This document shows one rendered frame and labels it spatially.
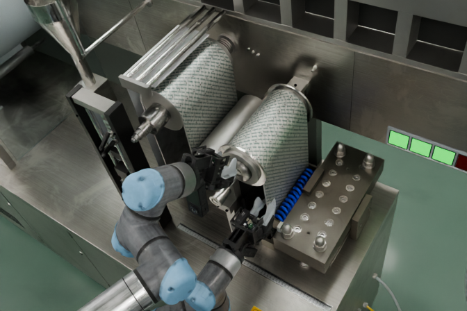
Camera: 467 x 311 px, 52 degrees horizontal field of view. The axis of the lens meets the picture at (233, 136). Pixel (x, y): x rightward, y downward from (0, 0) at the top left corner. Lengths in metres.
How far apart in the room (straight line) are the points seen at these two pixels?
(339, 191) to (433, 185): 1.39
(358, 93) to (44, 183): 1.17
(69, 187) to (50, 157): 0.19
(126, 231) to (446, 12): 0.79
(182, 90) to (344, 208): 0.57
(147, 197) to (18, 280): 2.02
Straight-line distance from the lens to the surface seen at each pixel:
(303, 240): 1.36
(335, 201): 1.43
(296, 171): 1.44
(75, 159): 1.91
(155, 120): 1.26
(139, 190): 0.91
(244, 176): 1.22
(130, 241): 0.97
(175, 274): 0.90
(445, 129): 1.31
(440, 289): 2.50
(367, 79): 1.28
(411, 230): 2.62
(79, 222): 1.73
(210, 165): 1.07
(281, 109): 1.28
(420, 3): 1.11
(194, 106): 1.28
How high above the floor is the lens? 2.22
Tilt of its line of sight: 48 degrees down
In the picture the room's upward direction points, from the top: 12 degrees counter-clockwise
